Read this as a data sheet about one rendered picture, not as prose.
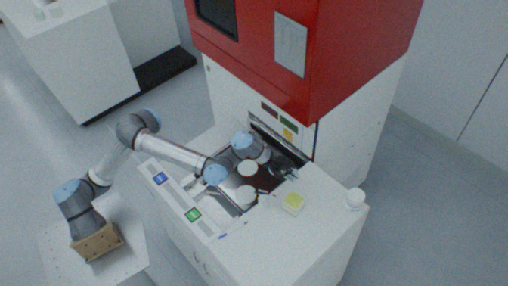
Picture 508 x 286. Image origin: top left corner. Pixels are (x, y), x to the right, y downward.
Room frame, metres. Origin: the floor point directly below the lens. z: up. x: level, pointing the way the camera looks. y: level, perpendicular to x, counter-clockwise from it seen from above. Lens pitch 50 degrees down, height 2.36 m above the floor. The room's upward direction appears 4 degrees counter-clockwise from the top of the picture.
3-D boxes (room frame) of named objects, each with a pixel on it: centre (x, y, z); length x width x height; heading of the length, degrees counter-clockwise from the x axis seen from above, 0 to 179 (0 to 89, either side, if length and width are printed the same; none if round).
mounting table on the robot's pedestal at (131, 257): (0.73, 0.76, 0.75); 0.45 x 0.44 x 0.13; 121
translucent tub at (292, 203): (0.78, -0.14, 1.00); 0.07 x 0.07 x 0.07; 49
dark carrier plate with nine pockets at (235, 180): (1.05, 0.05, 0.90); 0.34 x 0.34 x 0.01; 40
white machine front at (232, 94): (1.35, 0.00, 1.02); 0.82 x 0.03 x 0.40; 40
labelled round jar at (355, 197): (0.77, -0.39, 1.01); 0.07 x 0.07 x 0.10
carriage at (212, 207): (0.87, 0.25, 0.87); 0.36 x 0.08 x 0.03; 40
